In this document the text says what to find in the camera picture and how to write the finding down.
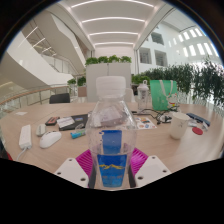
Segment white power strip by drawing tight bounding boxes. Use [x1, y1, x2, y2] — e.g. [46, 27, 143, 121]
[18, 124, 33, 150]

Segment small white packet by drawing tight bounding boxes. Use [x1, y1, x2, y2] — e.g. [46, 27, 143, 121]
[199, 120, 210, 132]

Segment black office chair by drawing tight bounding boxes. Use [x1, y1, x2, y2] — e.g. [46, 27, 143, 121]
[49, 92, 71, 105]

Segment dark blue keyboard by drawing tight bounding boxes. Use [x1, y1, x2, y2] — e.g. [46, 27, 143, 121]
[185, 112, 212, 128]

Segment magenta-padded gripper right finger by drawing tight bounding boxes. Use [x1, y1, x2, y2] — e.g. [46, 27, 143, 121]
[128, 147, 172, 189]

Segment glass railing with wooden handrail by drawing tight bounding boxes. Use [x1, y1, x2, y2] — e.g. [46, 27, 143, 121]
[0, 84, 69, 114]

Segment potted plants in planter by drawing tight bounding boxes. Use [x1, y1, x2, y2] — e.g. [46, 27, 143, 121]
[67, 76, 87, 98]

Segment clear blue-labelled water bottle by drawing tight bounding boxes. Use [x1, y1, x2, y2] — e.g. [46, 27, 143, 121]
[85, 75, 138, 190]

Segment ceiling light strips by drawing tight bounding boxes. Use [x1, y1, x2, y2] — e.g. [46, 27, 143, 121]
[69, 0, 156, 48]

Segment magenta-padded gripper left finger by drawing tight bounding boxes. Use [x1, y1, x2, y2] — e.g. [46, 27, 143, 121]
[54, 148, 98, 189]

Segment black notebook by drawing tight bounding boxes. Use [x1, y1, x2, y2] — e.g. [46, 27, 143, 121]
[57, 113, 89, 132]

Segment white computer mouse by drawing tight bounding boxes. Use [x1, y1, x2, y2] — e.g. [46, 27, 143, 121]
[38, 130, 63, 149]

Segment row of tall green plants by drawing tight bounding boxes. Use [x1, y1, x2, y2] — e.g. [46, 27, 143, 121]
[133, 58, 224, 108]

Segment white card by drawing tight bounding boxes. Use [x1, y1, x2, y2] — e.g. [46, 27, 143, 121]
[56, 116, 76, 129]

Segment black cable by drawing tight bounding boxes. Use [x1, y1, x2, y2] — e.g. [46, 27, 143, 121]
[131, 108, 174, 125]

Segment small white device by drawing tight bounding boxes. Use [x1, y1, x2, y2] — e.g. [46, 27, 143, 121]
[35, 123, 47, 137]

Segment clear shaker bottle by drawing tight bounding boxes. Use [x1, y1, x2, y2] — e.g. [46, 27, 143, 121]
[136, 79, 150, 113]

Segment low shelf with plants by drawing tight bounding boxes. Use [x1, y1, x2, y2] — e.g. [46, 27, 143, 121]
[131, 74, 151, 94]

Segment green tote bag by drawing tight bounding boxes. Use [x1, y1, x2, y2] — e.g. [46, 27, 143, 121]
[149, 79, 179, 112]

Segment colourful sticker sheet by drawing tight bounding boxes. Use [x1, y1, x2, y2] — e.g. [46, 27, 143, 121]
[134, 115, 157, 130]

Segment white cabinet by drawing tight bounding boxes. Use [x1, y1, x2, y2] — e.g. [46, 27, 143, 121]
[85, 62, 133, 103]

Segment flat round red coaster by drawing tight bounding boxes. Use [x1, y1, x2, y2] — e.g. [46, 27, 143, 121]
[192, 126, 204, 136]

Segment green plants atop cabinet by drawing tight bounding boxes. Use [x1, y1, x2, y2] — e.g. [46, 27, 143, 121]
[85, 54, 133, 67]

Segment white mug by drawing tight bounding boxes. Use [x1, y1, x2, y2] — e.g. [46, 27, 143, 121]
[169, 111, 191, 140]

